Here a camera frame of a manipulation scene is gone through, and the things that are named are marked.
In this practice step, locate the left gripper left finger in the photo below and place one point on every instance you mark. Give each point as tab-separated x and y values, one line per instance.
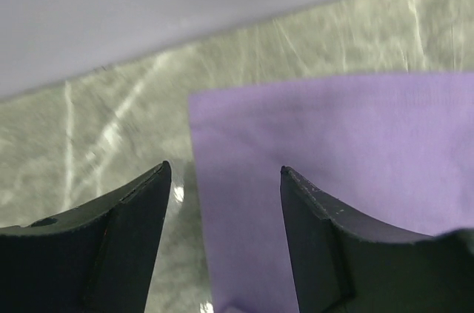
97	257

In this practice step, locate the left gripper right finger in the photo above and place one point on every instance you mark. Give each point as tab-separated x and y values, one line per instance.
346	261

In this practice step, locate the purple t shirt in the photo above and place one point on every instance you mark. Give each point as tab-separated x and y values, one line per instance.
396	147

